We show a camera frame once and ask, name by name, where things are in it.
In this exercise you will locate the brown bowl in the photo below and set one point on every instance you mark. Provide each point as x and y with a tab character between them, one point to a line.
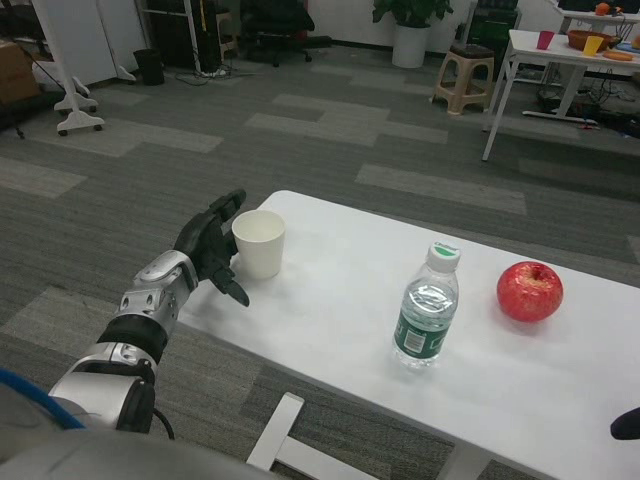
577	39

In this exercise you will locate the white cylindrical plant pot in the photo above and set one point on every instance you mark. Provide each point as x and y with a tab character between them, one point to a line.
411	47

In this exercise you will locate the white power strip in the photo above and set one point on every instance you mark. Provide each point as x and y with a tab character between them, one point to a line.
214	73

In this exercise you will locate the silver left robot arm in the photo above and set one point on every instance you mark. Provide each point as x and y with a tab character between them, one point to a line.
145	305

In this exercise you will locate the clear water bottle green label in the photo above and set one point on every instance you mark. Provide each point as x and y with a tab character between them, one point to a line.
425	310

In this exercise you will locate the brown cardboard box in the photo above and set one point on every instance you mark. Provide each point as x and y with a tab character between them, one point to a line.
17	75

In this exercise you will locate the white whiteboard stand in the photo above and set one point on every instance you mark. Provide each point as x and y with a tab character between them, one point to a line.
75	100

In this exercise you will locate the yellow plastic cup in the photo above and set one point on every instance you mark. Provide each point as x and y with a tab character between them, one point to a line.
593	46

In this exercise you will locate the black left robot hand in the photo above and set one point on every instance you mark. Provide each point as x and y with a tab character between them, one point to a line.
207	240

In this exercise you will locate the white table base frame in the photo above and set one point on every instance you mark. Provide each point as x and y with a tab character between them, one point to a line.
275	435

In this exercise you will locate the white paper cup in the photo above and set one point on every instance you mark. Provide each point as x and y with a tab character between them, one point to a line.
257	250

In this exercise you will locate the pink plastic cup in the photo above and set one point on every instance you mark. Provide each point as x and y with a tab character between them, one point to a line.
545	41

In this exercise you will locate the black trash bin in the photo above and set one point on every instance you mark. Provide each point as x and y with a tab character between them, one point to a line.
149	67

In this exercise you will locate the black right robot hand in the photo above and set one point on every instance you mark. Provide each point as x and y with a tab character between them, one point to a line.
627	425

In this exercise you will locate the green potted plant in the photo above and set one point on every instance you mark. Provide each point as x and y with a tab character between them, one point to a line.
410	11

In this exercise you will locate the beige plastic stool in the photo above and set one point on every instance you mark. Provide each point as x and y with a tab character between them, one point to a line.
465	80

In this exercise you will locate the white background table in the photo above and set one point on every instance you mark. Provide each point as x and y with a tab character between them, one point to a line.
555	57

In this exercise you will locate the black office chair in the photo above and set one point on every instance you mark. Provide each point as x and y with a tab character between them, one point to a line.
280	35

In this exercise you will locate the red apple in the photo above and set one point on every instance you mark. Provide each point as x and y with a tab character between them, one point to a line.
530	292

